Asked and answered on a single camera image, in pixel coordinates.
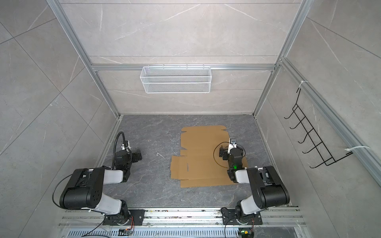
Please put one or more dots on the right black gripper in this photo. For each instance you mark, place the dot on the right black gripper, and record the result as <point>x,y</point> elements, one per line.
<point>223,151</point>

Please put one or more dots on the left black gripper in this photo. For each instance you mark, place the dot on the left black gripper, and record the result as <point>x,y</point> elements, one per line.
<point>136,156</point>

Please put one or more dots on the brown cardboard box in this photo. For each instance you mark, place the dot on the brown cardboard box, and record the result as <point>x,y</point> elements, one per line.
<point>199,164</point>

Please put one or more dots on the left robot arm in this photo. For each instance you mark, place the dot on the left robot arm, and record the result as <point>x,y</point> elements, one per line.
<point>84,190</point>

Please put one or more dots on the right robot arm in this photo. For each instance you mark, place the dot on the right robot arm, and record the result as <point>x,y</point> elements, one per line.
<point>267,188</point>

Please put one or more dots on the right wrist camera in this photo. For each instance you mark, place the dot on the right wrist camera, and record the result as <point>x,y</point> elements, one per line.
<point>232,143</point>

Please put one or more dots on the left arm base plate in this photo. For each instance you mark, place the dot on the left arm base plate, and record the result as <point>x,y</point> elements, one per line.
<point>132,217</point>

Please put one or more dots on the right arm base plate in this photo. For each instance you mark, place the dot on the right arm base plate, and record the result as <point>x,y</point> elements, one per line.
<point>236,217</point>

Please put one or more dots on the aluminium mounting rail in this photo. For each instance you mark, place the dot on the aluminium mounting rail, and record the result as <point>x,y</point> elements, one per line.
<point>191,217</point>

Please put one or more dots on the white wire mesh basket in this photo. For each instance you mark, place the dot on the white wire mesh basket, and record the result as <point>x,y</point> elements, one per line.
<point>176,79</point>

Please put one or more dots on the black wire hook rack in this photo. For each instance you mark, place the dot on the black wire hook rack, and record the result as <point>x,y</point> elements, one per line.
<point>311,134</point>

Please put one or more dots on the white cable tie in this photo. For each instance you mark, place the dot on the white cable tie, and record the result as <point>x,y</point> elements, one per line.
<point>357,147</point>

